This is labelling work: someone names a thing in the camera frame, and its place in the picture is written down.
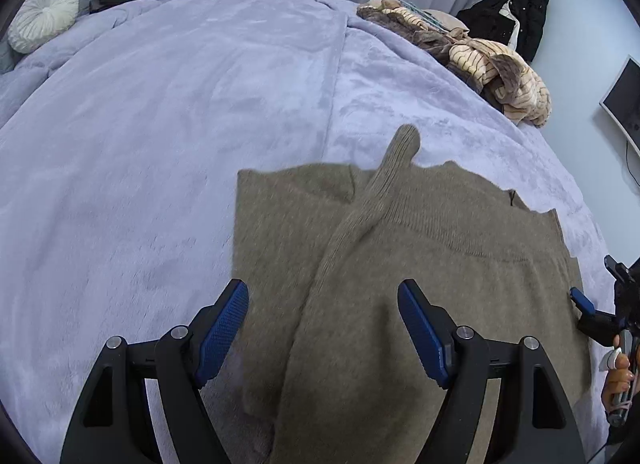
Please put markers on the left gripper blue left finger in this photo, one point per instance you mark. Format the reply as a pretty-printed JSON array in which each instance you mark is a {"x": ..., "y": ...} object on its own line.
[{"x": 112, "y": 422}]

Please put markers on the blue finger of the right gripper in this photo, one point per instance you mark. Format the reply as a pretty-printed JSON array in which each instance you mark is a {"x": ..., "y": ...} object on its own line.
[{"x": 581, "y": 301}]

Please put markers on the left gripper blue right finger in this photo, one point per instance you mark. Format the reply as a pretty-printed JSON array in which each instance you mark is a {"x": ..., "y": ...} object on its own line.
[{"x": 534, "y": 422}]

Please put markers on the beige striped clothes pile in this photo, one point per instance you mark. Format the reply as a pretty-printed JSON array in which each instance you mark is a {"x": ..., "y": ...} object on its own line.
[{"x": 497, "y": 73}]

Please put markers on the person's right hand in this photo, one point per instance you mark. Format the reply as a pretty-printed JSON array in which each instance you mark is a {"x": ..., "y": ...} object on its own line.
[{"x": 618, "y": 378}]

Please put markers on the black hanging jacket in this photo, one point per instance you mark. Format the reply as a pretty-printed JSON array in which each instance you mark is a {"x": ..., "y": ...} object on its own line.
[{"x": 518, "y": 24}]

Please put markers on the round white pleated cushion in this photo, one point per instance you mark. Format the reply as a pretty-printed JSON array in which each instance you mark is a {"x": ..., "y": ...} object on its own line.
[{"x": 39, "y": 21}]

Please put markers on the wall mounted monitor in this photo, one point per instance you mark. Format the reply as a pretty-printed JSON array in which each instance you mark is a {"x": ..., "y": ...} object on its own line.
[{"x": 621, "y": 102}]

